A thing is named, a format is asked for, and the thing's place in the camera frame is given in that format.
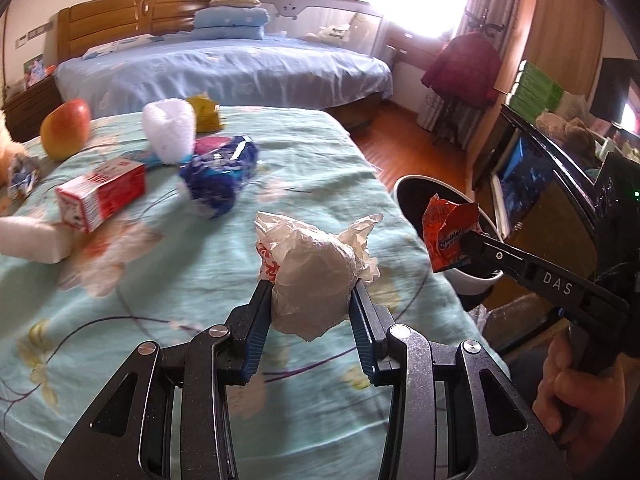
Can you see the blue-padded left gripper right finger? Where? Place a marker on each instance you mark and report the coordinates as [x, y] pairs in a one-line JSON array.
[[370, 323]]

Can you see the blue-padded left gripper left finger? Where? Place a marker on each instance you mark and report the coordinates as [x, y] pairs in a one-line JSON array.
[[248, 326]]

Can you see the white plastic bag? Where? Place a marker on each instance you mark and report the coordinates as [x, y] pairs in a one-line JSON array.
[[312, 272]]

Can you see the red Ovaltine snack wrapper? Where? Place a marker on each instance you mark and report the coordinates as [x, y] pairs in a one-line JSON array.
[[443, 225]]

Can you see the blue Tempo tissue pack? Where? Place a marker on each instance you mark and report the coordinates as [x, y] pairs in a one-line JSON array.
[[214, 180]]

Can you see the pink jelly pouch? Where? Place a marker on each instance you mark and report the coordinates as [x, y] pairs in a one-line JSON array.
[[207, 144]]

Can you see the red white carton box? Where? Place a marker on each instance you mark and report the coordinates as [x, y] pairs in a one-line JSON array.
[[85, 202]]

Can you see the white black trash bin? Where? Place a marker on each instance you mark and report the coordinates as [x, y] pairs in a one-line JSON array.
[[471, 281]]

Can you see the person's right hand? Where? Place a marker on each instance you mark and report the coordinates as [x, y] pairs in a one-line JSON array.
[[606, 446]]

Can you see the black television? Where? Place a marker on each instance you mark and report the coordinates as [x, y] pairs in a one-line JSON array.
[[540, 197]]

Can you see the floral teal bed sheet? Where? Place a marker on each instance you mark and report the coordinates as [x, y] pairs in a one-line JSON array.
[[159, 271]]

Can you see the brown plush toy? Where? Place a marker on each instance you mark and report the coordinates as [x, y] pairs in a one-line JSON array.
[[573, 137]]

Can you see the yellow crumpled wrapper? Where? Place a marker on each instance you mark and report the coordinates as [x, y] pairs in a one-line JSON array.
[[206, 113]]

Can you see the white foam fruit net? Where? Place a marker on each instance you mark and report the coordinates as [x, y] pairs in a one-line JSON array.
[[170, 127]]

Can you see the white tissue pack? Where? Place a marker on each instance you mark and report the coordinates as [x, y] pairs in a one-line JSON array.
[[35, 240]]

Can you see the green stacked boxes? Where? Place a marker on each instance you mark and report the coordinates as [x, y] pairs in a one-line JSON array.
[[533, 92]]

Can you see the blue quilted bed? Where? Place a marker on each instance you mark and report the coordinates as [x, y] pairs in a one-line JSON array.
[[276, 72]]

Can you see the red yellow apple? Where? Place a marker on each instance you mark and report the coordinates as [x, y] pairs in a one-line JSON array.
[[66, 130]]

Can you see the blue white crumpled wrapper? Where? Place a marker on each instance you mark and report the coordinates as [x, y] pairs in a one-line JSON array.
[[24, 174]]

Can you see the red hanging jacket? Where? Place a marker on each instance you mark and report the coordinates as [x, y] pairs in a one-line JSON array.
[[466, 69]]

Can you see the cream teddy bear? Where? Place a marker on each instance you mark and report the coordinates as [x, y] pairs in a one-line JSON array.
[[9, 149]]

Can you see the dark wooden nightstand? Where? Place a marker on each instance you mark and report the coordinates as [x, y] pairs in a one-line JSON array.
[[25, 111]]

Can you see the blue folded pillows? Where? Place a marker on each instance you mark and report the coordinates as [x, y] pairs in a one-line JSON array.
[[231, 19]]

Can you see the wooden headboard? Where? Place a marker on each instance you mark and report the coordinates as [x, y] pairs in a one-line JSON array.
[[89, 24]]

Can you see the framed photo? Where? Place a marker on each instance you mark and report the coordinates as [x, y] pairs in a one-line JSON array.
[[34, 71]]

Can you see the grey bed guard rail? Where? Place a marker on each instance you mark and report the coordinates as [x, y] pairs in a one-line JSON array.
[[349, 24]]

